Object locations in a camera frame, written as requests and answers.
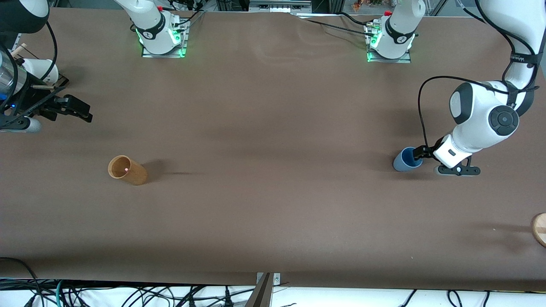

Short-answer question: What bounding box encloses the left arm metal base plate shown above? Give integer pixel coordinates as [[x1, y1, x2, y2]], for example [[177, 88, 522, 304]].
[[366, 22, 412, 64]]

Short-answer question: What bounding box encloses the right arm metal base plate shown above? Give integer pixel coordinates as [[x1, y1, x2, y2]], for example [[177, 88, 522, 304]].
[[141, 19, 189, 58]]

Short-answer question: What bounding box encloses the long black table cable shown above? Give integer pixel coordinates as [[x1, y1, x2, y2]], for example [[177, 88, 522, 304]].
[[299, 18, 372, 38]]

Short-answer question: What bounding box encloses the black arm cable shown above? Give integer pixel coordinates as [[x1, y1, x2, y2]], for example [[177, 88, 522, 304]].
[[38, 22, 58, 82], [418, 0, 539, 150]]

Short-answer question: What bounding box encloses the dark stand leg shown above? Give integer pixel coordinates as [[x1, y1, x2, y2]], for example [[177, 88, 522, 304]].
[[244, 273, 274, 307]]

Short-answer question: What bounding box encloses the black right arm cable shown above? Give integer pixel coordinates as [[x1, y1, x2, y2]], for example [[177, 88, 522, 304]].
[[38, 22, 58, 82]]

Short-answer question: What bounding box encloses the grey metal device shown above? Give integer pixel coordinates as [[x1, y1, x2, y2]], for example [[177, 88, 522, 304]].
[[248, 0, 313, 14]]

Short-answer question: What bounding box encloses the silver metal bracket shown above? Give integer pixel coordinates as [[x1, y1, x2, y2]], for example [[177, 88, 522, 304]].
[[256, 272, 281, 286]]

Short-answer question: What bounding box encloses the black tray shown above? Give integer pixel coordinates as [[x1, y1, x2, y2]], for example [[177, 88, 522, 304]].
[[41, 74, 70, 93]]

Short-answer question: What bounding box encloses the thick black looped cable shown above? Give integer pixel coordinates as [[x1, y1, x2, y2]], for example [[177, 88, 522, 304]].
[[0, 257, 45, 307]]

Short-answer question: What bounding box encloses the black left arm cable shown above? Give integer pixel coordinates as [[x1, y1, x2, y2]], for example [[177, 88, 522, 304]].
[[418, 0, 539, 150]]

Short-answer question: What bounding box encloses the round wooden disc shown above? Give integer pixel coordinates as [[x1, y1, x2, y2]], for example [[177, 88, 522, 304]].
[[531, 212, 546, 248]]

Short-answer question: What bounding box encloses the blue cup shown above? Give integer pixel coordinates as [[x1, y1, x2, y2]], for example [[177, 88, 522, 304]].
[[393, 147, 424, 172]]

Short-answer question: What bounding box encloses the brown wooden cup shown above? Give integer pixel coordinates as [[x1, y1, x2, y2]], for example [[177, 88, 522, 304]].
[[107, 155, 148, 186]]

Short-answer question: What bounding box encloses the short black table cable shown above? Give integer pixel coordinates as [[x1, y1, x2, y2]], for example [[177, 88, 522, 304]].
[[338, 11, 370, 27]]

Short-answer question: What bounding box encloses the white cup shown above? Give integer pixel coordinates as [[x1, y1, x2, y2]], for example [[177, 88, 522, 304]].
[[20, 58, 59, 85]]

